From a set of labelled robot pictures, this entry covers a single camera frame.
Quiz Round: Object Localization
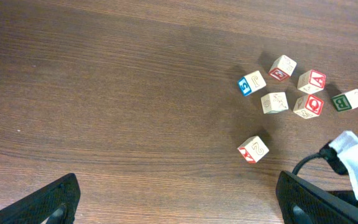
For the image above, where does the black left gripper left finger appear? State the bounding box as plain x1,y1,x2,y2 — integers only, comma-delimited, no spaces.
0,173,80,224

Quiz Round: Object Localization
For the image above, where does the wooden block red A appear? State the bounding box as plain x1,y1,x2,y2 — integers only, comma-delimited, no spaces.
297,70,326,95

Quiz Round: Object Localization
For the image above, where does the black camera cable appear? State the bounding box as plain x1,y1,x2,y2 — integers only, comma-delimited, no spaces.
291,140,349,176

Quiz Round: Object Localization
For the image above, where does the wooden block red C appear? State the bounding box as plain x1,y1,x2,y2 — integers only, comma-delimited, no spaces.
268,55,297,81

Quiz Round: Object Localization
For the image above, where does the wooden block red Q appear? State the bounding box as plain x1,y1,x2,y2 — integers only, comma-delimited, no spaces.
293,95,324,119

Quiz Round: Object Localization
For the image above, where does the wooden block blue 5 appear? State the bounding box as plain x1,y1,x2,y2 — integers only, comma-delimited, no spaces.
237,70,266,96

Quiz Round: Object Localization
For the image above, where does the wooden block red Y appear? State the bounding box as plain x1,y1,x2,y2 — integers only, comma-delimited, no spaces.
237,136,269,164

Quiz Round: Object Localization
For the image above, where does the wooden block green B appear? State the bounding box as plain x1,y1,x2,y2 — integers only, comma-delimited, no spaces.
331,89,358,112

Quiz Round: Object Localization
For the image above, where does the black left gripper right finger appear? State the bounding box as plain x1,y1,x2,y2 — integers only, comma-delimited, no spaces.
276,171,358,224

